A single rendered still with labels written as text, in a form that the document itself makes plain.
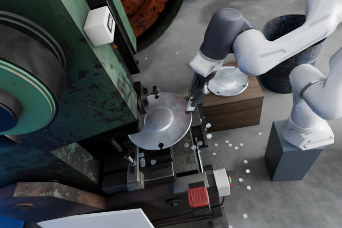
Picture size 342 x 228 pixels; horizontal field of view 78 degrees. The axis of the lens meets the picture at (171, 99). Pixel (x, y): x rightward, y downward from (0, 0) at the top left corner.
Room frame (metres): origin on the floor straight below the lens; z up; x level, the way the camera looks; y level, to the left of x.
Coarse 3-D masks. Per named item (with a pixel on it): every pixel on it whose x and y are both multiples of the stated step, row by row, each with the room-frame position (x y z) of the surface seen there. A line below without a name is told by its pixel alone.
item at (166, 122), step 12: (168, 96) 0.66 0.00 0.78; (180, 96) 0.63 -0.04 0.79; (156, 108) 0.61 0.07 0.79; (168, 108) 0.59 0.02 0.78; (180, 108) 0.57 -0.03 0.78; (144, 120) 0.57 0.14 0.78; (156, 120) 0.55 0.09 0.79; (168, 120) 0.52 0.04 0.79; (180, 120) 0.51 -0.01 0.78; (144, 132) 0.51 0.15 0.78; (156, 132) 0.49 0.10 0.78; (168, 132) 0.47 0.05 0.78; (180, 132) 0.45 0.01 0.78; (144, 144) 0.46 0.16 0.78; (156, 144) 0.44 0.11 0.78; (168, 144) 0.42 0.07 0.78
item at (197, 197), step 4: (192, 188) 0.24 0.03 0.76; (196, 188) 0.24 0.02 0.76; (200, 188) 0.23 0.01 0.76; (204, 188) 0.23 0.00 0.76; (188, 192) 0.23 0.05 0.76; (192, 192) 0.23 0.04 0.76; (196, 192) 0.22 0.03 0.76; (200, 192) 0.22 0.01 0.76; (204, 192) 0.22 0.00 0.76; (188, 196) 0.22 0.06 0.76; (192, 196) 0.22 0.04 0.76; (196, 196) 0.21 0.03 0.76; (200, 196) 0.21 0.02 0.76; (204, 196) 0.20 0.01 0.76; (208, 196) 0.20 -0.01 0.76; (188, 200) 0.21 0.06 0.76; (192, 200) 0.21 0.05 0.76; (196, 200) 0.20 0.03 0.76; (200, 200) 0.20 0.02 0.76; (204, 200) 0.19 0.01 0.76; (208, 200) 0.19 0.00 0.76; (192, 204) 0.19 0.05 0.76; (196, 204) 0.19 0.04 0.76; (200, 204) 0.19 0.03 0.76; (204, 204) 0.18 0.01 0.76
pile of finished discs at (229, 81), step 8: (224, 72) 1.07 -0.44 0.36; (232, 72) 1.05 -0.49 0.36; (240, 72) 1.02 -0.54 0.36; (216, 80) 1.02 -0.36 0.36; (224, 80) 0.99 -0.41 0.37; (232, 80) 0.97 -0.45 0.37; (240, 80) 0.95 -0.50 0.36; (208, 88) 0.98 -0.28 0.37; (216, 88) 0.96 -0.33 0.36; (224, 88) 0.93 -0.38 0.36; (232, 88) 0.91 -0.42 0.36; (240, 88) 0.88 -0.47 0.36; (224, 96) 0.87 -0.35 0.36
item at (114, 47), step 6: (114, 48) 0.60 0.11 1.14; (120, 54) 0.63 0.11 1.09; (120, 60) 0.60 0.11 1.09; (126, 66) 0.63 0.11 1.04; (126, 72) 0.59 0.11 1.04; (132, 78) 0.63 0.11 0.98; (132, 84) 0.59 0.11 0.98; (138, 84) 0.59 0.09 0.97; (138, 90) 0.56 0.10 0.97; (144, 90) 0.58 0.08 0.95; (144, 96) 0.56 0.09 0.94; (144, 102) 0.52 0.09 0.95; (144, 108) 0.51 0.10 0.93; (138, 114) 0.50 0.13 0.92; (144, 114) 0.51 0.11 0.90; (138, 120) 0.49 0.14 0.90
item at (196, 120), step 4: (188, 100) 0.59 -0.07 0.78; (196, 104) 0.56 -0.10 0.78; (196, 108) 0.54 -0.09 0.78; (188, 112) 0.53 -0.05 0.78; (192, 112) 0.52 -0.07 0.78; (196, 112) 0.52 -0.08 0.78; (192, 116) 0.51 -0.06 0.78; (196, 116) 0.50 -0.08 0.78; (192, 120) 0.49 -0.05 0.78; (196, 120) 0.48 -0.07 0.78; (200, 120) 0.48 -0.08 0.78; (192, 124) 0.47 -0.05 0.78; (196, 124) 0.46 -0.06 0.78; (200, 124) 0.46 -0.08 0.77
